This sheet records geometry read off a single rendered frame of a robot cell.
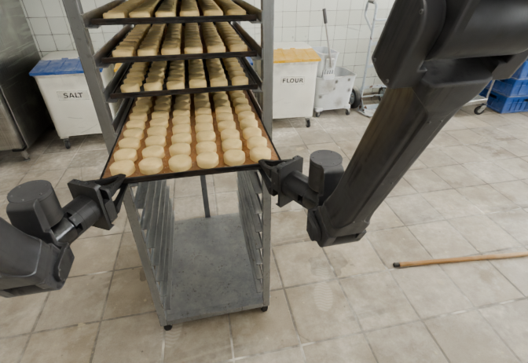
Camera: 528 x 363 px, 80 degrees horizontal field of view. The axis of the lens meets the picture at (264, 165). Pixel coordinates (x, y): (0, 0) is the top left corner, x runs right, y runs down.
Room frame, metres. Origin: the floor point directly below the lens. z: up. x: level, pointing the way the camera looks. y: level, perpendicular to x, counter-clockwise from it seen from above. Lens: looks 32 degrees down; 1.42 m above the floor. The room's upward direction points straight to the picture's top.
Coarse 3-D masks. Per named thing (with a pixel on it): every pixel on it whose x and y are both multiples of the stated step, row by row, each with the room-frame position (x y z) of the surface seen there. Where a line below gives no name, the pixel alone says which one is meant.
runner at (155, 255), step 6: (162, 180) 1.33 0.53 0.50; (162, 186) 1.28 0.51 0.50; (162, 192) 1.22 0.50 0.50; (162, 198) 1.18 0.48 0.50; (162, 204) 1.13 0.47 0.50; (162, 210) 1.09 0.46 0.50; (162, 216) 1.05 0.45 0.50; (162, 222) 1.01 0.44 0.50; (162, 228) 0.98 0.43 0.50; (156, 234) 0.94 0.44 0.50; (156, 240) 0.91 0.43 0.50; (156, 246) 0.88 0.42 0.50; (156, 252) 0.84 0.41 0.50; (150, 258) 0.79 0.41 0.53; (156, 258) 0.81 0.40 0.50; (156, 264) 0.79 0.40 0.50
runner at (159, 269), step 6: (168, 186) 1.40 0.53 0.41; (168, 192) 1.34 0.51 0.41; (168, 198) 1.29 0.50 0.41; (168, 204) 1.24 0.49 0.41; (162, 234) 1.03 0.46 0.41; (162, 240) 0.99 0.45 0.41; (162, 246) 0.96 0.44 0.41; (162, 252) 0.93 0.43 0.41; (162, 258) 0.89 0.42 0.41; (162, 264) 0.86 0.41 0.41; (156, 270) 0.82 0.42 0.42; (162, 270) 0.83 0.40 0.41; (156, 276) 0.80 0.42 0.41; (162, 276) 0.81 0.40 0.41
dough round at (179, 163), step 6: (174, 156) 0.61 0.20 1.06; (180, 156) 0.61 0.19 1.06; (186, 156) 0.61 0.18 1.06; (168, 162) 0.59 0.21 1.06; (174, 162) 0.59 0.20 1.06; (180, 162) 0.59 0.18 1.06; (186, 162) 0.59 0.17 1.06; (174, 168) 0.58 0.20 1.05; (180, 168) 0.58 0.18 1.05; (186, 168) 0.58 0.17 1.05
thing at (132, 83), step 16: (144, 64) 1.07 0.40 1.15; (160, 64) 1.07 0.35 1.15; (176, 64) 1.08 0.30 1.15; (192, 64) 1.07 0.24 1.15; (208, 64) 1.07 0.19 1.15; (224, 64) 1.13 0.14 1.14; (128, 80) 0.90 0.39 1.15; (160, 80) 0.91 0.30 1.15; (176, 80) 0.90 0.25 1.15; (192, 80) 0.90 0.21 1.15; (224, 80) 0.90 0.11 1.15; (240, 80) 0.90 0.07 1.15
